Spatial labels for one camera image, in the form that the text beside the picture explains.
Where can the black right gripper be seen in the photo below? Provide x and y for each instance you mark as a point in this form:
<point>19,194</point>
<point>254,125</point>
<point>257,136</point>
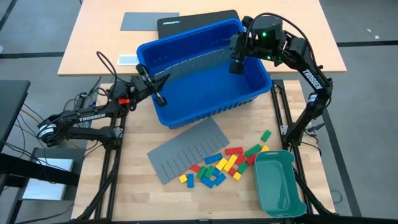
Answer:
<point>267,31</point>

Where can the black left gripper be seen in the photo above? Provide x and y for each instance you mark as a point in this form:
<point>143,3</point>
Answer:
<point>124,93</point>

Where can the long grey slotted divider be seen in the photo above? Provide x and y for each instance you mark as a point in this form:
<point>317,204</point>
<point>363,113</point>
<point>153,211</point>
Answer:
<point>192,65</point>

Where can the large blue plastic bin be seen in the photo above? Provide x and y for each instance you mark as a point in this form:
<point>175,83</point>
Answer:
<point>211,90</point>

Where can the short grey slotted divider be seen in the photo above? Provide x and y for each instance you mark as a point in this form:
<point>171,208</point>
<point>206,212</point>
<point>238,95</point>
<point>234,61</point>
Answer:
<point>186,149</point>

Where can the teal plastic basket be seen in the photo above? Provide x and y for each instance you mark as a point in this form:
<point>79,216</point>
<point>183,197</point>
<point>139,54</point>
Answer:
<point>276,186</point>

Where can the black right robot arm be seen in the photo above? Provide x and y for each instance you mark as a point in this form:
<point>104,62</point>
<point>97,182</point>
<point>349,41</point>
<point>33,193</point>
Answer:
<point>311,77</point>

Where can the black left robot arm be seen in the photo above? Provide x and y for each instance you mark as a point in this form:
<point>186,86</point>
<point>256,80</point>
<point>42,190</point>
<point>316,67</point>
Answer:
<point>90,116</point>

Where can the white-edged grey phone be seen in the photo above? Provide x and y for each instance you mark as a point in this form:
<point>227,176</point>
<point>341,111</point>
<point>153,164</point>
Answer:
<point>127,59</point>

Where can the black closed laptop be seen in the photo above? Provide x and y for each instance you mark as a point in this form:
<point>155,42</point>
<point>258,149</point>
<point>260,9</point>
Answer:
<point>186,21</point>

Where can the flat grey sheet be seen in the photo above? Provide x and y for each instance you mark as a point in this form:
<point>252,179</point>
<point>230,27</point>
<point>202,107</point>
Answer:
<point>146,21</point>

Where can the red rectangular block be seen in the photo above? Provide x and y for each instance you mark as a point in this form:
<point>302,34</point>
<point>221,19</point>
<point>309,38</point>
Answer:
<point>240,159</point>
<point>195,168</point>
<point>251,159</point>

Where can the long blue block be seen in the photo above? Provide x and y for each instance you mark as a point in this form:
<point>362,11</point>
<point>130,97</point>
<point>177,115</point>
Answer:
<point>213,158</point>

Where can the green rectangular block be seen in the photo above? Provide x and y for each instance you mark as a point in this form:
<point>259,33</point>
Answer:
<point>242,167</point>
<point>201,172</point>
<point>265,135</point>
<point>209,171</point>

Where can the small yellow cube block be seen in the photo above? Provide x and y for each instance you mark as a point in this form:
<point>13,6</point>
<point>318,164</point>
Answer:
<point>237,176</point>
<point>183,178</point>

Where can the long red block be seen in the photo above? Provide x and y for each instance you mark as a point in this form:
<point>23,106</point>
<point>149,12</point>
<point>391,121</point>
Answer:
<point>234,151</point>

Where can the long green block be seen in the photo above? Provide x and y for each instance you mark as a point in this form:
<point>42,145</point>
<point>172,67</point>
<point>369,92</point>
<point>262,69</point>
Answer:
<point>252,150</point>

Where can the small blue cube block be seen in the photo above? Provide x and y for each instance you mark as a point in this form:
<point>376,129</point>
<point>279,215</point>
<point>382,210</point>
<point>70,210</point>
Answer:
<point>216,172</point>

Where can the long yellow block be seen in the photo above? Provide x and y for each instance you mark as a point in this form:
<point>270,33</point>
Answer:
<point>230,163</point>

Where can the black pointed lever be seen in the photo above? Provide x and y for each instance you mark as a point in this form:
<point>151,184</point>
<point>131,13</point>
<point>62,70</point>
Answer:
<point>315,127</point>

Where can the small red cube block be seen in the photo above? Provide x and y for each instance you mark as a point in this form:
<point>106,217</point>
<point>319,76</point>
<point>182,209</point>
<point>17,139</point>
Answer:
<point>232,171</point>

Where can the black side desk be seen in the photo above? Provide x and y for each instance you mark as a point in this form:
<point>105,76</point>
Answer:
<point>12,105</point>

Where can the black horizontal bar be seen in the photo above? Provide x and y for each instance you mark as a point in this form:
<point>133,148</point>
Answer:
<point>37,171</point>

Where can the white flat box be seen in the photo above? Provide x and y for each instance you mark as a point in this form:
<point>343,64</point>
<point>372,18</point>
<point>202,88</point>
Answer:
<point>46,189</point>

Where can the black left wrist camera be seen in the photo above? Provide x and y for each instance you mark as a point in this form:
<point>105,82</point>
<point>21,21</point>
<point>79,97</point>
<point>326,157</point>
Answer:
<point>138,85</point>

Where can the grey metal mount bracket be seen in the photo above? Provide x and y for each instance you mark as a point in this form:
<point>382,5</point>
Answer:
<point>284,129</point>
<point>118,132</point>

